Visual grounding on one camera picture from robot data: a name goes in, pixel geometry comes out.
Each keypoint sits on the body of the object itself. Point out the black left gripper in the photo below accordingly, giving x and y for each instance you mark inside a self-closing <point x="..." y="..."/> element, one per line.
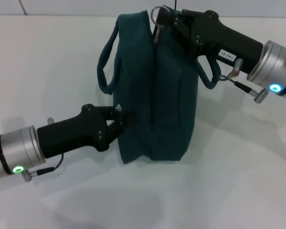
<point x="71" y="133"/>

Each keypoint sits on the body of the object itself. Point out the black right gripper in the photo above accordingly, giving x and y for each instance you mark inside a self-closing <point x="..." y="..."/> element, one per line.
<point x="219" y="40"/>

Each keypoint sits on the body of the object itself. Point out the dark teal insulated lunch bag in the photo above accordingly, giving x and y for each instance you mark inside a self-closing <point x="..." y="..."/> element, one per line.
<point x="171" y="95"/>

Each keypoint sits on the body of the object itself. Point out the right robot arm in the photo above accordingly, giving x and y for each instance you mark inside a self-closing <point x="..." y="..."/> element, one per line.
<point x="274" y="69"/>

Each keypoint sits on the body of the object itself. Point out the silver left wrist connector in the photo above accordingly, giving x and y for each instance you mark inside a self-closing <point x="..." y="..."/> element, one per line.
<point x="26" y="175"/>

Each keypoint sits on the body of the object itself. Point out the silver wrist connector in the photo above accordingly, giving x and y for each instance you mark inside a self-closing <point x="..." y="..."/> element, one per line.
<point x="26" y="175"/>
<point x="261" y="95"/>

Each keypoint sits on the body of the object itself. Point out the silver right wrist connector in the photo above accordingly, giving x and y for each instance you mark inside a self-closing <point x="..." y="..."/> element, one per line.
<point x="261" y="95"/>

